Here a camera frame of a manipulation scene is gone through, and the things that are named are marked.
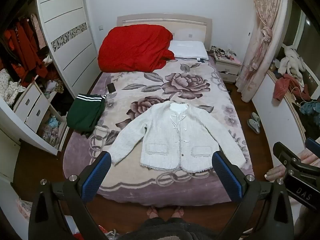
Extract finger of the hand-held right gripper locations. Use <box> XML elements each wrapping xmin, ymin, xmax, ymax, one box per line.
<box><xmin>273</xmin><ymin>142</ymin><xmax>303</xmax><ymax>167</ymax></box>
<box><xmin>305</xmin><ymin>137</ymin><xmax>320</xmax><ymax>154</ymax></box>

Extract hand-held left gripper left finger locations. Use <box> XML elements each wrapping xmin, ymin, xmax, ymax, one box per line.
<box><xmin>28</xmin><ymin>151</ymin><xmax>112</xmax><ymax>240</ymax></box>

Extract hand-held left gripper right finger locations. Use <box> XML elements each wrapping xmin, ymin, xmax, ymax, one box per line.
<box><xmin>212</xmin><ymin>151</ymin><xmax>294</xmax><ymax>240</ymax></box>

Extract white fuzzy jacket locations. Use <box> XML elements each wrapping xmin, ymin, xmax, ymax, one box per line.
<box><xmin>110</xmin><ymin>101</ymin><xmax>246</xmax><ymax>172</ymax></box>

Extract hanging red clothes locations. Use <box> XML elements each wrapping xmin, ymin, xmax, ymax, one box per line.
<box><xmin>4</xmin><ymin>20</ymin><xmax>48</xmax><ymax>87</ymax></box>

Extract person's right hand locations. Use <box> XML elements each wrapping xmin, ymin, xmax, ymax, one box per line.
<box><xmin>265</xmin><ymin>165</ymin><xmax>286</xmax><ymax>182</ymax></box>

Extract teal cloth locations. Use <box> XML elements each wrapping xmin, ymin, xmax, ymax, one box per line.
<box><xmin>299</xmin><ymin>100</ymin><xmax>320</xmax><ymax>127</ymax></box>

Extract grey slipper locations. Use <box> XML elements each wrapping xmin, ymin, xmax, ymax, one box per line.
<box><xmin>251</xmin><ymin>112</ymin><xmax>262</xmax><ymax>127</ymax></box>
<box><xmin>247</xmin><ymin>119</ymin><xmax>260</xmax><ymax>133</ymax></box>

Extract green pants with white stripes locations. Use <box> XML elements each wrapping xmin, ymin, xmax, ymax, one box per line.
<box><xmin>66</xmin><ymin>94</ymin><xmax>107</xmax><ymax>137</ymax></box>

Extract person's right foot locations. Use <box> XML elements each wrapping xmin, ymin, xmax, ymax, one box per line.
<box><xmin>172</xmin><ymin>205</ymin><xmax>186</xmax><ymax>220</ymax></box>

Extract person's foot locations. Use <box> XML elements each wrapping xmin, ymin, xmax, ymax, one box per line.
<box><xmin>172</xmin><ymin>205</ymin><xmax>186</xmax><ymax>220</ymax></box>
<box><xmin>146</xmin><ymin>205</ymin><xmax>160</xmax><ymax>221</ymax></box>

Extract pink padded garment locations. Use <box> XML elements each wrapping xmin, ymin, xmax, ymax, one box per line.
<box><xmin>272</xmin><ymin>74</ymin><xmax>312</xmax><ymax>102</ymax></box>

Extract person's left foot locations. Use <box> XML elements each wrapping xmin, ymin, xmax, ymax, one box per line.
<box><xmin>146</xmin><ymin>205</ymin><xmax>160</xmax><ymax>221</ymax></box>

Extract white plush garment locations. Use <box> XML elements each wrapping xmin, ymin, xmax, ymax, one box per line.
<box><xmin>278</xmin><ymin>45</ymin><xmax>306</xmax><ymax>87</ymax></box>

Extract white drawer unit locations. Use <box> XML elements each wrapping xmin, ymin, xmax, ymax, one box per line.
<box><xmin>13</xmin><ymin>81</ymin><xmax>69</xmax><ymax>153</ymax></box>

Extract white nightstand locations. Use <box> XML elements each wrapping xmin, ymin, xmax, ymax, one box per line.
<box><xmin>214</xmin><ymin>55</ymin><xmax>242</xmax><ymax>83</ymax></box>

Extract floral plush blanket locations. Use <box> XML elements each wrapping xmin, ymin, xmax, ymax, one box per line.
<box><xmin>63</xmin><ymin>56</ymin><xmax>255</xmax><ymax>203</ymax></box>

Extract pink floral curtain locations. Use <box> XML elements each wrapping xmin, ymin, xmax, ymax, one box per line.
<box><xmin>236</xmin><ymin>0</ymin><xmax>284</xmax><ymax>103</ymax></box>

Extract clutter on nightstand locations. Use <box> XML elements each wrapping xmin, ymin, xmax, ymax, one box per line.
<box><xmin>210</xmin><ymin>45</ymin><xmax>238</xmax><ymax>60</ymax></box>

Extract floral white cloth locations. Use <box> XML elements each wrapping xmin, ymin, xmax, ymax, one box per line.
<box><xmin>0</xmin><ymin>69</ymin><xmax>25</xmax><ymax>105</ymax></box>

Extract red quilt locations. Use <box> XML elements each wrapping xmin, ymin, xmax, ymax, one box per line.
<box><xmin>98</xmin><ymin>25</ymin><xmax>175</xmax><ymax>72</ymax></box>

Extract white pillow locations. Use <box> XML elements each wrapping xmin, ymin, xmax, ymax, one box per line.
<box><xmin>168</xmin><ymin>40</ymin><xmax>209</xmax><ymax>61</ymax></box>

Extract white wardrobe sliding door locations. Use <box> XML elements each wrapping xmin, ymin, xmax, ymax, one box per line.
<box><xmin>36</xmin><ymin>0</ymin><xmax>99</xmax><ymax>98</ymax></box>

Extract beige bed headboard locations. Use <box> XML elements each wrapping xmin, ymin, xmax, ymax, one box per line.
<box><xmin>117</xmin><ymin>13</ymin><xmax>213</xmax><ymax>50</ymax></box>

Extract white wardrobe frame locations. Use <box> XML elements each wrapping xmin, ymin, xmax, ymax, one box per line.
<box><xmin>0</xmin><ymin>97</ymin><xmax>60</xmax><ymax>180</ymax></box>

